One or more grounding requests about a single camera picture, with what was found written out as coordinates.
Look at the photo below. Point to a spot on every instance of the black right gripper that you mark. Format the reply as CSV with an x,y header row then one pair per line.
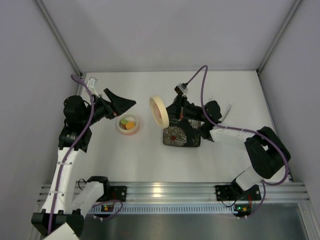
x,y
180,110

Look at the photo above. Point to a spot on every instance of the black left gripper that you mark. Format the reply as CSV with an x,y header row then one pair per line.
x,y
110,107

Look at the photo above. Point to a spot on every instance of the white oval food piece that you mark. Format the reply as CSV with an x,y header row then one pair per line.
x,y
130,118

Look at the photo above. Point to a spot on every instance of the green round food piece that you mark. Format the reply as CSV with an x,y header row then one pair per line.
x,y
123,121

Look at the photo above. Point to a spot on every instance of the cream round lunch box lid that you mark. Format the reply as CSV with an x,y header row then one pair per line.
x,y
159,112

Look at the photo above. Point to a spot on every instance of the yellow round biscuit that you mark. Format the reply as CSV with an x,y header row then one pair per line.
x,y
130,125

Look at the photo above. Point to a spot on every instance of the stainless steel tongs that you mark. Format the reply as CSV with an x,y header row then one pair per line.
x,y
225,107

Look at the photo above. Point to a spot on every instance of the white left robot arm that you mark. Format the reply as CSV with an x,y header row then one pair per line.
x,y
61,208

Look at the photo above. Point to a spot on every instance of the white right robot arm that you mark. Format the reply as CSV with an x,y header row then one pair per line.
x,y
266,152

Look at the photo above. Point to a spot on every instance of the cream round lunch bowl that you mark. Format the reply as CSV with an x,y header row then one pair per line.
x,y
121,128

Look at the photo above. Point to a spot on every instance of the white box corner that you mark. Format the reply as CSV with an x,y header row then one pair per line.
x,y
64,232

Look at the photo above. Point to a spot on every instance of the black floral rectangular plate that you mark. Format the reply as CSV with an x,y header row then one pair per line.
x,y
182,134

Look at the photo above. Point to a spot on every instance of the left small circuit board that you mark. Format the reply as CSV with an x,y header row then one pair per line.
x,y
107,208

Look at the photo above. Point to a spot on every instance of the small circuit board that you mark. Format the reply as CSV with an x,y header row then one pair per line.
x,y
242,211
107,208

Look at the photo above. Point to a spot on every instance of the right small circuit board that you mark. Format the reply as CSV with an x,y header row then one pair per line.
x,y
242,211

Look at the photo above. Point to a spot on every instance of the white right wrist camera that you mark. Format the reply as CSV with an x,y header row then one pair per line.
x,y
181,89

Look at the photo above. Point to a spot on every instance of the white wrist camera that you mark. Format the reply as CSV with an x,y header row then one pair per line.
x,y
91,84
181,89

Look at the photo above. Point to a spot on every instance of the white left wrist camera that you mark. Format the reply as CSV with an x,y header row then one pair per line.
x,y
91,84

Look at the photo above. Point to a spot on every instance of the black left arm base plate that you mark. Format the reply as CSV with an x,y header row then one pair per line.
x,y
118,192

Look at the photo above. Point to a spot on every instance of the left aluminium frame post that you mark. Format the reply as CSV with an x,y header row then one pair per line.
x,y
57,35

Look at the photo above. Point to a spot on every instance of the aluminium mounting rail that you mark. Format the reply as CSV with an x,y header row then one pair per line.
x,y
204,192

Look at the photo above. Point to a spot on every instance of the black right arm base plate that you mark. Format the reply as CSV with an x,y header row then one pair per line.
x,y
228,192

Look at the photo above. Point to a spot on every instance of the grey slotted cable duct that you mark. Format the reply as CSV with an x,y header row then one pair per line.
x,y
145,209

